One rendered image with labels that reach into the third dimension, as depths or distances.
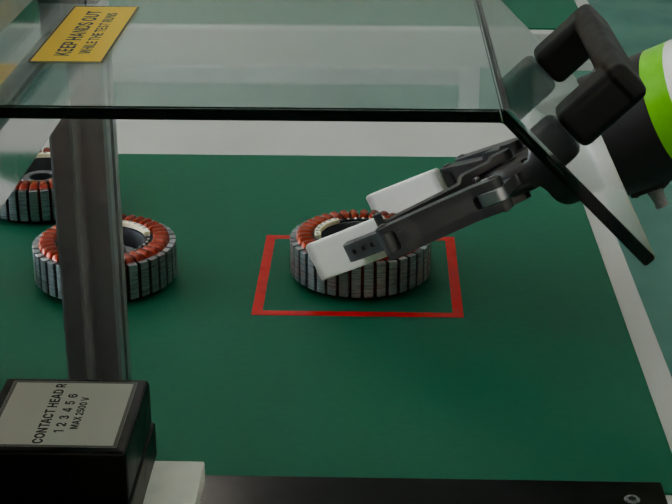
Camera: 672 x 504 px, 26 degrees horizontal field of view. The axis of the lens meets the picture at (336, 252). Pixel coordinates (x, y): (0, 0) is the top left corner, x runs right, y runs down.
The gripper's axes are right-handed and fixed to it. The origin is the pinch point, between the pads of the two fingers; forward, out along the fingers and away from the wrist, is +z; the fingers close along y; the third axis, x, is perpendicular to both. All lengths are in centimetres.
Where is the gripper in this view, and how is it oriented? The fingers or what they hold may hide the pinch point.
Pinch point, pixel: (365, 228)
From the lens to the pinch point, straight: 115.0
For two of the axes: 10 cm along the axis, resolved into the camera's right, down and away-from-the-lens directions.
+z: -8.0, 3.1, 5.1
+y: 4.0, -3.5, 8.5
